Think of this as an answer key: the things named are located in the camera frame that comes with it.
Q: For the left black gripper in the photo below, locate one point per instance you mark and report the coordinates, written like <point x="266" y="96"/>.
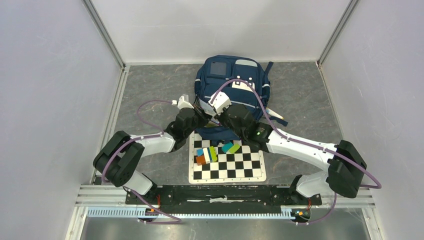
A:
<point x="204" y="117"/>

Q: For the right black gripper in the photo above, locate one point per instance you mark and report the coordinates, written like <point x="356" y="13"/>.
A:
<point x="219" y="116"/>

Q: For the navy blue backpack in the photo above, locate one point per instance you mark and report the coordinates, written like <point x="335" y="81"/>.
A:
<point x="242" y="79"/>

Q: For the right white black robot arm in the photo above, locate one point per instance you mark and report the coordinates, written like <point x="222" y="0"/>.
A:
<point x="342" y="167"/>

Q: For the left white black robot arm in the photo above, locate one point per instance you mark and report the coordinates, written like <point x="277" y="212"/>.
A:
<point x="118" y="159"/>

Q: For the teal toy block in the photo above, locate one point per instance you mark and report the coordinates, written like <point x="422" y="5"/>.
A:
<point x="226" y="147"/>

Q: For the light blue toy block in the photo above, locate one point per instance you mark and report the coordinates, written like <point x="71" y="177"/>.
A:
<point x="200" y="152"/>

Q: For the green toy block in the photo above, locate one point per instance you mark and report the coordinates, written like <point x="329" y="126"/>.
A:
<point x="234" y="149"/>

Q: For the brown orange toy block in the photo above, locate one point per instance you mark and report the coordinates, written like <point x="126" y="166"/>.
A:
<point x="200" y="160"/>

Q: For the yellow tipped white marker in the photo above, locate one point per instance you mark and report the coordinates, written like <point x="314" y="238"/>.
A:
<point x="274" y="114"/>

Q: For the black and white chessboard mat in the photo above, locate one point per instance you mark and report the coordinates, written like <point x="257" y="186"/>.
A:
<point x="244" y="166"/>

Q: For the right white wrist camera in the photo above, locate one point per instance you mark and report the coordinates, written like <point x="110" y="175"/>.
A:
<point x="219" y="102"/>

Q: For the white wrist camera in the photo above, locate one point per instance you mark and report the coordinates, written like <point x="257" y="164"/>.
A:
<point x="219" y="102"/>
<point x="182" y="102"/>

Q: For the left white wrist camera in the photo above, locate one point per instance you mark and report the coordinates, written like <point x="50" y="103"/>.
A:
<point x="182" y="102"/>

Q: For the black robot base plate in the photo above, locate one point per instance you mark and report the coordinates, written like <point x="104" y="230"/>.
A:
<point x="227" y="199"/>

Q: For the aluminium frame rail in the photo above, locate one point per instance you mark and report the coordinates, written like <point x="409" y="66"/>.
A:
<point x="110" y="202"/>

